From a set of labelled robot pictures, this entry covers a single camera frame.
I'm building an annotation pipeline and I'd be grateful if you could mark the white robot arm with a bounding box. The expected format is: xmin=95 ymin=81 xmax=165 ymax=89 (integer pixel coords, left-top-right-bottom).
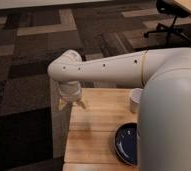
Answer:
xmin=47 ymin=47 xmax=191 ymax=171

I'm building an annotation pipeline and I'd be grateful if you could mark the black office chair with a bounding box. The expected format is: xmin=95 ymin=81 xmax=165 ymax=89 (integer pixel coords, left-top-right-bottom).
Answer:
xmin=143 ymin=0 xmax=191 ymax=46

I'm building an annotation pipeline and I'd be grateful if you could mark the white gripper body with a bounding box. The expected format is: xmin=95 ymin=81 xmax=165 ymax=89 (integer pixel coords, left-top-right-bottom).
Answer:
xmin=59 ymin=81 xmax=82 ymax=102

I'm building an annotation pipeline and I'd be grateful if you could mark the white paper cup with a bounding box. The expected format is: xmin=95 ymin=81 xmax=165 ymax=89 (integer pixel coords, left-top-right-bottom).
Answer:
xmin=129 ymin=88 xmax=143 ymax=113

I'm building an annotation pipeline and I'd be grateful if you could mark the dark blue plate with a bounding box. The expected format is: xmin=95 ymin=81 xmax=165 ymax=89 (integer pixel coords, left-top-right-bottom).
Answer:
xmin=114 ymin=123 xmax=138 ymax=166

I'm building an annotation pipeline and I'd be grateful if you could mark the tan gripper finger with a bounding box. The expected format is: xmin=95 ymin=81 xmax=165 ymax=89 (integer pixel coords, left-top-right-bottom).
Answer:
xmin=76 ymin=98 xmax=87 ymax=109
xmin=58 ymin=99 xmax=67 ymax=110

